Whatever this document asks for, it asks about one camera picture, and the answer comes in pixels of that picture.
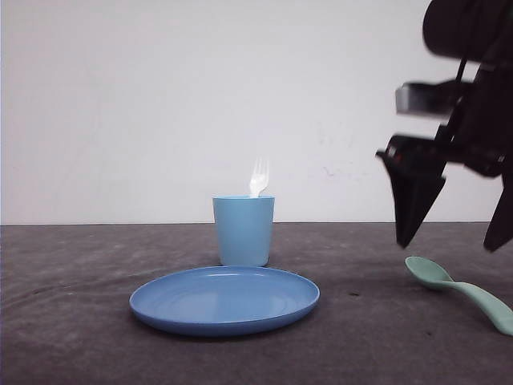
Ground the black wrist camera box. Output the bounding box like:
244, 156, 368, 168
395, 79, 474, 118

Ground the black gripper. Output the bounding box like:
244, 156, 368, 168
376, 63, 513, 252

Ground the blue plastic plate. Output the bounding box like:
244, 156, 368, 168
129, 266, 321, 337

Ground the white plastic fork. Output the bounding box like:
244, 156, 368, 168
249, 158, 269, 198

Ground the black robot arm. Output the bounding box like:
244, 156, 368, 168
378, 1, 512, 252

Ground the light blue plastic cup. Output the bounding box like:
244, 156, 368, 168
212, 196, 275, 267

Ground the mint green plastic spoon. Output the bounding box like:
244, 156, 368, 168
405, 256, 512, 336

